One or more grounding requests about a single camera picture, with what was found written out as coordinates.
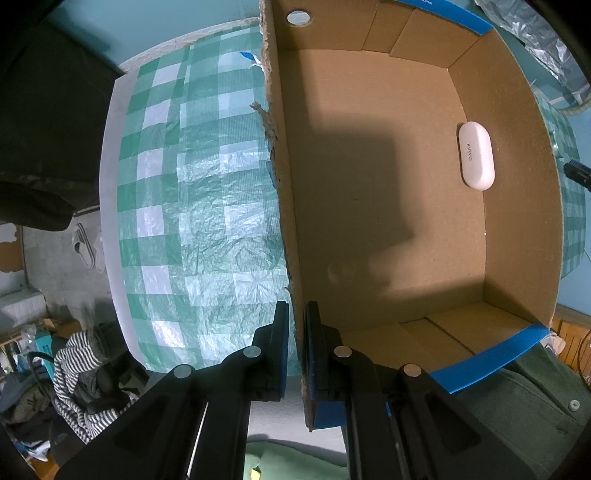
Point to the white slipper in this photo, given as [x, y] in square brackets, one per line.
[83, 244]
[100, 254]

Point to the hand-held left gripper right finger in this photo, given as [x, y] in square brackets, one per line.
[316, 374]

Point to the person's green jacket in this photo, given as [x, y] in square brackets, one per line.
[508, 406]

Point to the large dark cloth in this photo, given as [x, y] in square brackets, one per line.
[51, 106]

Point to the green checkered tablecloth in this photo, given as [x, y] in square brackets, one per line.
[194, 207]

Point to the white oval earbud case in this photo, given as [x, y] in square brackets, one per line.
[476, 154]

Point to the cardboard box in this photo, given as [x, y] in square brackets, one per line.
[369, 184]

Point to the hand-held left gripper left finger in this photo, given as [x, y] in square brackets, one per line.
[281, 355]

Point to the white foam box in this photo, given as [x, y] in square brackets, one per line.
[23, 307]

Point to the teal carton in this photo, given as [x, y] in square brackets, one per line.
[41, 348]

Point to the silver foil bag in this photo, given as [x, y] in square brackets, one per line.
[545, 41]

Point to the striped grey white garment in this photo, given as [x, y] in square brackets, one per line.
[74, 383]

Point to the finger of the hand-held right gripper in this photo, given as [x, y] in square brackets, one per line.
[579, 171]

